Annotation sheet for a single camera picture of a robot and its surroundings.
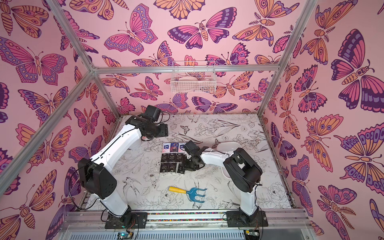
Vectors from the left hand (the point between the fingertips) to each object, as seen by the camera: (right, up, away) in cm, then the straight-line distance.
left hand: (165, 131), depth 85 cm
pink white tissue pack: (-2, -11, +12) cm, 17 cm away
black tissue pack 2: (+7, -17, +9) cm, 20 cm away
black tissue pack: (+2, -17, +9) cm, 19 cm away
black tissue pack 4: (+8, -23, +4) cm, 25 cm away
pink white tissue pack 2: (+8, -11, +12) cm, 18 cm away
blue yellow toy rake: (+15, -34, -2) cm, 37 cm away
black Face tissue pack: (-3, -17, +9) cm, 20 cm away
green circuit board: (-17, -49, -14) cm, 54 cm away
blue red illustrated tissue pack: (+3, -11, +12) cm, 17 cm away
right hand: (+8, -24, +4) cm, 25 cm away
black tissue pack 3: (-2, -22, +5) cm, 23 cm away
